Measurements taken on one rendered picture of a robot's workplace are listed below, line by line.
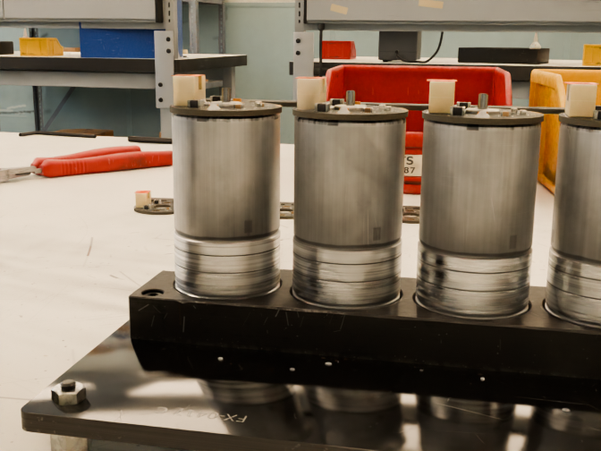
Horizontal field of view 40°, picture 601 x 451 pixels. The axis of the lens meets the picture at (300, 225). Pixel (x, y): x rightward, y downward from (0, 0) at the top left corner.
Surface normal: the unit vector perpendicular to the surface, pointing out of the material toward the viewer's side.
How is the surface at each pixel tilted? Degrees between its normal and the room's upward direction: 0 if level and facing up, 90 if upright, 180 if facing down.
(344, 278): 90
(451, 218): 90
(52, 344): 0
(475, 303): 90
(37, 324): 0
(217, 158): 90
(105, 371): 0
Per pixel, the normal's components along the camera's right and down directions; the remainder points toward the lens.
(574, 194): -0.86, 0.11
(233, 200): 0.18, 0.22
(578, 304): -0.69, 0.15
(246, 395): 0.01, -0.97
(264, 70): -0.24, 0.22
